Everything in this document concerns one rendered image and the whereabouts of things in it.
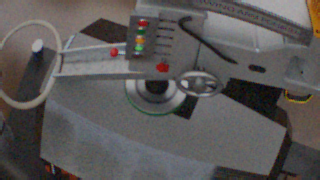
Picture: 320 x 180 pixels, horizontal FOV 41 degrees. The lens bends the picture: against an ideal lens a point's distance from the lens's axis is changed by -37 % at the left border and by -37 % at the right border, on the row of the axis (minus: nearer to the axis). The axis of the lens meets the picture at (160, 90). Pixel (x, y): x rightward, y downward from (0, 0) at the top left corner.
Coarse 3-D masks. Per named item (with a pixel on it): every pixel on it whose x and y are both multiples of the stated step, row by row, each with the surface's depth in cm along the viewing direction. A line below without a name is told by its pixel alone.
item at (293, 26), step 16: (160, 0) 162; (176, 0) 161; (192, 0) 160; (208, 0) 158; (224, 0) 155; (240, 0) 154; (256, 0) 156; (272, 0) 157; (288, 0) 159; (304, 0) 161; (240, 16) 162; (256, 16) 159; (272, 16) 156; (288, 16) 155; (304, 16) 157; (288, 32) 161; (304, 32) 158
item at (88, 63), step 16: (80, 48) 226; (96, 48) 224; (112, 48) 224; (64, 64) 230; (80, 64) 227; (96, 64) 225; (112, 64) 224; (64, 80) 226; (80, 80) 224; (144, 80) 219; (160, 80) 218; (208, 80) 214
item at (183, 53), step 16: (144, 0) 168; (160, 16) 171; (176, 16) 170; (192, 16) 169; (160, 32) 180; (176, 32) 179; (160, 48) 189; (176, 48) 188; (192, 48) 186; (128, 64) 201; (144, 64) 199; (176, 64) 197; (192, 64) 195
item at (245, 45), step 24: (216, 24) 185; (240, 24) 185; (216, 48) 186; (240, 48) 182; (264, 48) 180; (288, 48) 173; (216, 72) 200; (240, 72) 197; (264, 72) 193; (288, 72) 197
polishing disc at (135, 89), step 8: (128, 80) 234; (136, 80) 234; (128, 88) 232; (136, 88) 233; (144, 88) 233; (176, 88) 234; (128, 96) 232; (136, 96) 231; (144, 96) 232; (152, 96) 232; (160, 96) 232; (168, 96) 232; (176, 96) 232; (184, 96) 233; (136, 104) 230; (144, 104) 230; (152, 104) 231; (160, 104) 231; (168, 104) 231; (176, 104) 231; (152, 112) 230; (160, 112) 230; (168, 112) 231
